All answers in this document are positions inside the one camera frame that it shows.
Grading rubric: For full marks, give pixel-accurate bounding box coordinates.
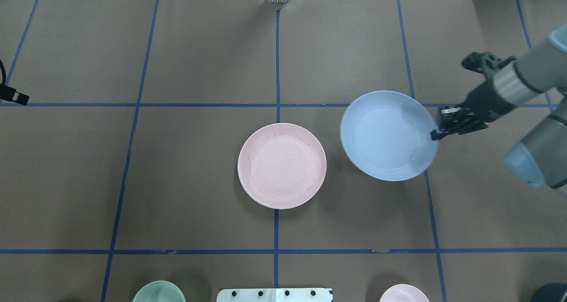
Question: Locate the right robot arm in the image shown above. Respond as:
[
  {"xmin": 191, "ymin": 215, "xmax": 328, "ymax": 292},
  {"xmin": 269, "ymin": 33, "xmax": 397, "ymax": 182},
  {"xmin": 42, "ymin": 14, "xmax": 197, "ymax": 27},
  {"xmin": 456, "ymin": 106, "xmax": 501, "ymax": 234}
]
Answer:
[{"xmin": 430, "ymin": 25, "xmax": 567, "ymax": 198}]

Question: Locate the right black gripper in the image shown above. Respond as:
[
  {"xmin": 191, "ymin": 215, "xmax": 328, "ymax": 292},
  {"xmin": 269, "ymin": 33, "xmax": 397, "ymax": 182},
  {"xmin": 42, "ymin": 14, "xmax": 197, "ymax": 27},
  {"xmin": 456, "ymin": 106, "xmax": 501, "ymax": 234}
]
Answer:
[{"xmin": 431, "ymin": 52, "xmax": 516, "ymax": 141}]

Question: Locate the dark blue pot with lid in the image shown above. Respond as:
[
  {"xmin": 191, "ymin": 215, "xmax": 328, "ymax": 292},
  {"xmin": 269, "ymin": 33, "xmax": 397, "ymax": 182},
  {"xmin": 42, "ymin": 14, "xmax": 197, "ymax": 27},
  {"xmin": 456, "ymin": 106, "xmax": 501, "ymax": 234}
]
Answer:
[{"xmin": 530, "ymin": 283, "xmax": 567, "ymax": 302}]

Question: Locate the cream plate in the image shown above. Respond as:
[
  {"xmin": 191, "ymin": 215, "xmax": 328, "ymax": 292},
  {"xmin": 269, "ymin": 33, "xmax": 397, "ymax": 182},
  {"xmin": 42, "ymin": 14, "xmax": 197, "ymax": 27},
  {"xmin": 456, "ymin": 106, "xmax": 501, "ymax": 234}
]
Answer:
[{"xmin": 243, "ymin": 186, "xmax": 320, "ymax": 210}]

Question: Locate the pink plate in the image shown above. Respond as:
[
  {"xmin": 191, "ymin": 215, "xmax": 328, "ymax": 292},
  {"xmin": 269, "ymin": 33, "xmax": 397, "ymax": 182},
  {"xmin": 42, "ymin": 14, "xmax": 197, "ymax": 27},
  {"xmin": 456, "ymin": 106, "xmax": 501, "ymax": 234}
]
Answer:
[{"xmin": 237, "ymin": 123, "xmax": 327, "ymax": 189}]

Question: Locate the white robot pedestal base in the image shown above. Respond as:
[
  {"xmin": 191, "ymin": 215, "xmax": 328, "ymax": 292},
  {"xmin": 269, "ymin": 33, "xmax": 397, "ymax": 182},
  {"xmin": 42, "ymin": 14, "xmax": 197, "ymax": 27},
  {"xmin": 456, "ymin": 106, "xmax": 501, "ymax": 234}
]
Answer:
[{"xmin": 216, "ymin": 287, "xmax": 334, "ymax": 302}]

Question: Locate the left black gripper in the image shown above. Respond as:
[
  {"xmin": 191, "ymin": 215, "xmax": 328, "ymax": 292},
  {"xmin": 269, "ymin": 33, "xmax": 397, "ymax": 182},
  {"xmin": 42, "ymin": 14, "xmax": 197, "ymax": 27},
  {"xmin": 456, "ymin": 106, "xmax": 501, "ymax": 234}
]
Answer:
[{"xmin": 0, "ymin": 84, "xmax": 30, "ymax": 106}]

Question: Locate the pink bowl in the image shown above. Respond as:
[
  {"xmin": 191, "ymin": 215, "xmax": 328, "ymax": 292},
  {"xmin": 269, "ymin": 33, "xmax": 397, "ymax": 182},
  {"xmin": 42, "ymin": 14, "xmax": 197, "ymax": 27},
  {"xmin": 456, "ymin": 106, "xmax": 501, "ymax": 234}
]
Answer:
[{"xmin": 379, "ymin": 284, "xmax": 429, "ymax": 302}]

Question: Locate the green bowl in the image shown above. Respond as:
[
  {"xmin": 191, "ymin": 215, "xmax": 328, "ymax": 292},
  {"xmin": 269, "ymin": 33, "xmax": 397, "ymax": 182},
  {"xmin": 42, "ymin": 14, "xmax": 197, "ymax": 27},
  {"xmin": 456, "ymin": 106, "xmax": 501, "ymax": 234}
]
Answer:
[{"xmin": 132, "ymin": 280, "xmax": 186, "ymax": 302}]

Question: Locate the blue plate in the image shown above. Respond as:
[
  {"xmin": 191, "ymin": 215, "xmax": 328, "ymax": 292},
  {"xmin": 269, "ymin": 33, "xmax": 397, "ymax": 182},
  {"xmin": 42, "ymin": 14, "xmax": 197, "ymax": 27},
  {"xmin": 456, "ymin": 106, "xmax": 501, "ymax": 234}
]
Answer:
[{"xmin": 340, "ymin": 90, "xmax": 438, "ymax": 182}]

